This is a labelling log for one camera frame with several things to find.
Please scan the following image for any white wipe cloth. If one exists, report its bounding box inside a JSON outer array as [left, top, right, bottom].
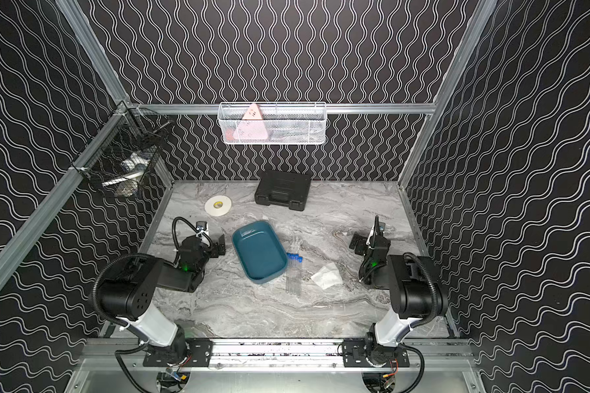
[[311, 263, 343, 290]]

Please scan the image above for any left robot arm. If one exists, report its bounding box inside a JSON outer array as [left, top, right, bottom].
[[90, 216, 226, 365]]

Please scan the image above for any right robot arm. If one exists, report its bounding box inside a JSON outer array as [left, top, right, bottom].
[[349, 233, 447, 367]]

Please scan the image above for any white tape roll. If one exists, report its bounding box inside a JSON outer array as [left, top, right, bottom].
[[204, 195, 233, 217]]

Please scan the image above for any teal plastic tray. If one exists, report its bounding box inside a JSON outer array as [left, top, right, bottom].
[[232, 220, 288, 284]]

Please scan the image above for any black plastic tool case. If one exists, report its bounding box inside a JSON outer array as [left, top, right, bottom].
[[254, 170, 312, 211]]

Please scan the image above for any pink triangular card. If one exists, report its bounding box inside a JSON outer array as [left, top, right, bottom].
[[234, 103, 269, 142]]

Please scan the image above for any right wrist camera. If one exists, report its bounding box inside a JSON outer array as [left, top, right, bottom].
[[373, 216, 385, 237]]

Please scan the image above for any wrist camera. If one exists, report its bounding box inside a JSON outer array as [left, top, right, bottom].
[[195, 221, 208, 234], [373, 216, 385, 237]]

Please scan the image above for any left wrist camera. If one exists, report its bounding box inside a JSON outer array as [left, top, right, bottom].
[[195, 221, 208, 234]]

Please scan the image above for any black wire basket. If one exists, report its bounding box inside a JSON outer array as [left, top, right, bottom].
[[75, 103, 174, 199]]

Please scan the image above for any white wire basket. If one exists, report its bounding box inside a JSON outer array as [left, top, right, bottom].
[[217, 102, 328, 145]]

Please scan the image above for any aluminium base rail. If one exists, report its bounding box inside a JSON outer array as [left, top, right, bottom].
[[78, 336, 478, 373]]

